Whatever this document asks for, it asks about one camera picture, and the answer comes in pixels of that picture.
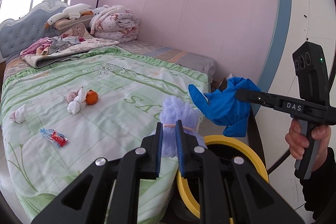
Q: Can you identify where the blue tufted headboard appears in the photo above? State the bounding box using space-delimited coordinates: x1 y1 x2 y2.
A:
1 0 68 61

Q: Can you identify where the person's right hand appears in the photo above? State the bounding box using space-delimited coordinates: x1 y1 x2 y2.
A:
285 119 331 172

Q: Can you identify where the lavender fuzzy bundle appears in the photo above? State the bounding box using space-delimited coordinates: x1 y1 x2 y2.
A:
159 96 207 158

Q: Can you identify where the green floral bedspread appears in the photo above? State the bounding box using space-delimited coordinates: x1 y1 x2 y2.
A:
1 46 210 219

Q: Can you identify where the bear print pillow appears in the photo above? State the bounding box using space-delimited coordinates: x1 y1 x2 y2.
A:
53 15 93 38

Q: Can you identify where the white goose plush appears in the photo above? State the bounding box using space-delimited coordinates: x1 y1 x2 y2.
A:
45 3 93 29

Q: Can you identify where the pile of pink grey clothes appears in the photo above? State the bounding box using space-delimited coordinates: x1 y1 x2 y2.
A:
20 36 85 57

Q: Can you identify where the blue red snack wrapper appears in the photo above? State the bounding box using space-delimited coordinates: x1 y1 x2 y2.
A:
40 128 68 147

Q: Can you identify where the pink cartoon folded quilt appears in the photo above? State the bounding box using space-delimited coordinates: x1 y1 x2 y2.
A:
89 5 140 43

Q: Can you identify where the blue glove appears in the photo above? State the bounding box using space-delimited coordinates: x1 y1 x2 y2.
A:
188 77 260 138

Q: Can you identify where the white tissue bundle pink band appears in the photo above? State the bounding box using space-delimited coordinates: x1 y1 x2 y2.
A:
9 104 27 124

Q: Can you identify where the pink and white sock bundle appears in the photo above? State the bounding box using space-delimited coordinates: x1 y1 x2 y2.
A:
66 88 87 114

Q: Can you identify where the yellow-rimmed black trash bin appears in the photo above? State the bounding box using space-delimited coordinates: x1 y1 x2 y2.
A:
177 146 276 223

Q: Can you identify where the folded beige blanket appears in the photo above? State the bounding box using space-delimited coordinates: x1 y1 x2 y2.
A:
21 35 119 69

